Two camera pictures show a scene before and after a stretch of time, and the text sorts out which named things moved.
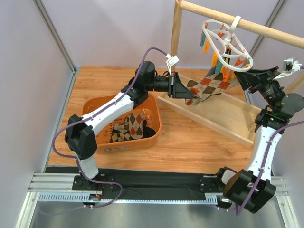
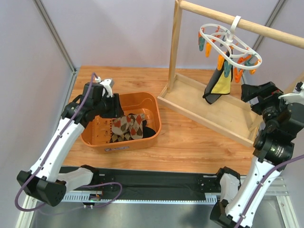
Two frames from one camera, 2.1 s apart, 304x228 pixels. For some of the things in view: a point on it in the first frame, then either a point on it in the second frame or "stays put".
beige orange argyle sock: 135,125 stays put
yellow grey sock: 227,59 -> 223,85
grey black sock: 212,71 -> 211,97
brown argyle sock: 117,136 stays put
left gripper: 170,85 -> 116,106
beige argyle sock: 202,88 -> 120,125
